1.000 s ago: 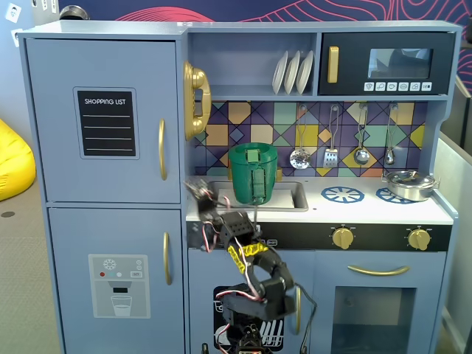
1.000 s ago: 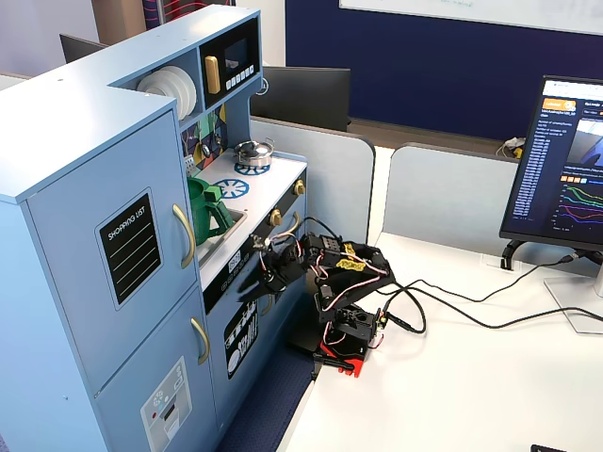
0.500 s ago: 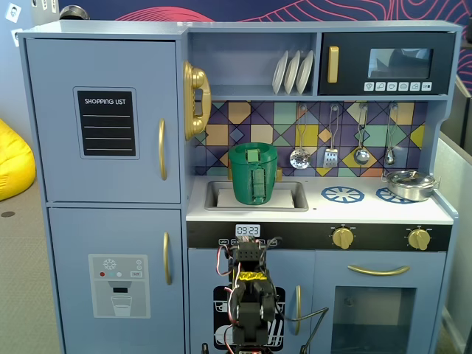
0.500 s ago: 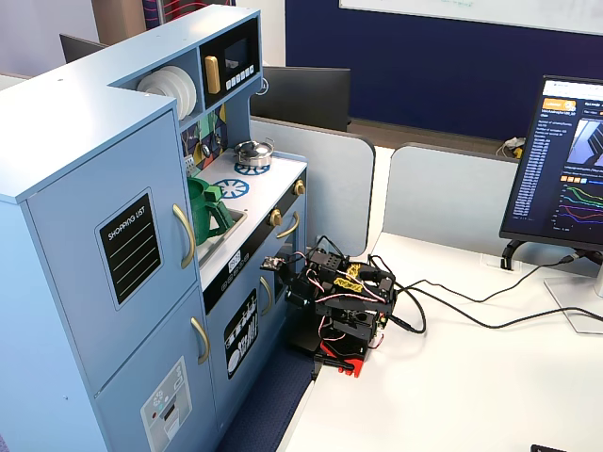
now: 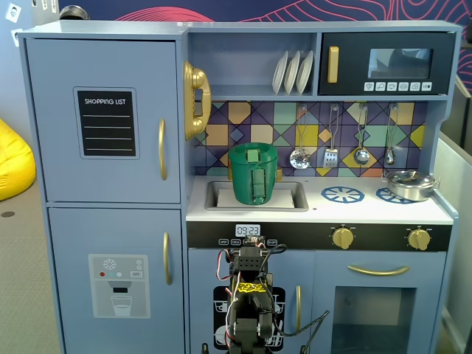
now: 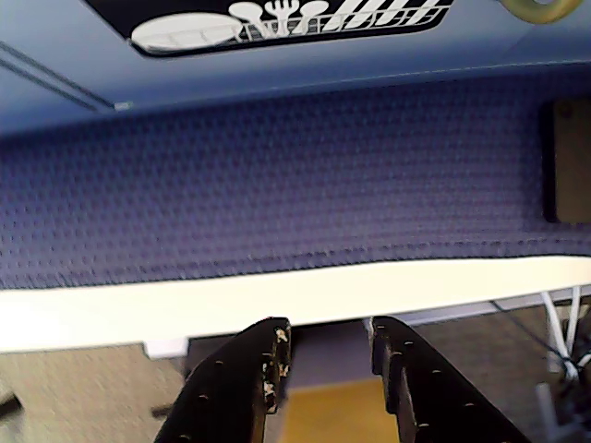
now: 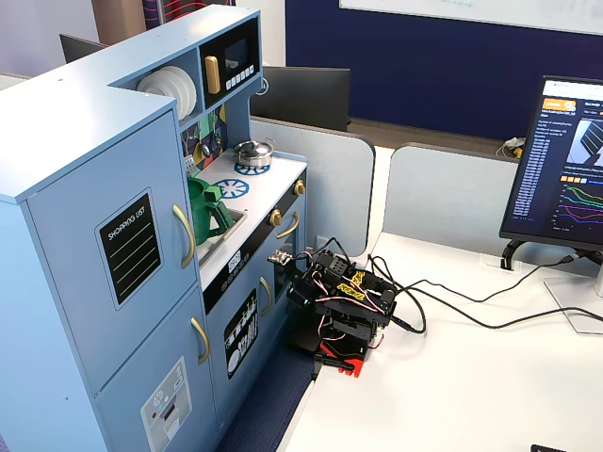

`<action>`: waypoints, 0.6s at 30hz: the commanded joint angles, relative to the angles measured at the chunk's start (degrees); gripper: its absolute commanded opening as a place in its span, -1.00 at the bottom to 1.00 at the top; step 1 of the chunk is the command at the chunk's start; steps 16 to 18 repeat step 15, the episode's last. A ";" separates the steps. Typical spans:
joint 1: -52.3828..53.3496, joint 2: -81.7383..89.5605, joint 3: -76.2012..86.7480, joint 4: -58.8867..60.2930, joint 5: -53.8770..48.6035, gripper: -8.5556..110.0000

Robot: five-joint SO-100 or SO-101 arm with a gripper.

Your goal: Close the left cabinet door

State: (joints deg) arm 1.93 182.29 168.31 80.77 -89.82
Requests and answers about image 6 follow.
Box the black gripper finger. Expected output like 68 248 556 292
154 316 293 443
370 315 532 443

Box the blue cabinet door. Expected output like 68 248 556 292
0 0 591 135

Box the blue toy cabinet body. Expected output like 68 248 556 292
0 43 116 138

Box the yellow flat object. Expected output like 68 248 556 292
280 376 401 443

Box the blue textured mat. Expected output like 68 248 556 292
0 73 591 292

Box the brown rectangular panel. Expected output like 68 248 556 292
540 98 591 226

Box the black dish rack sticker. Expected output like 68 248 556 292
82 0 458 59

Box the white table bracket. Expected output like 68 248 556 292
139 338 189 360

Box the white cable bundle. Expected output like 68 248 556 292
535 284 591 435

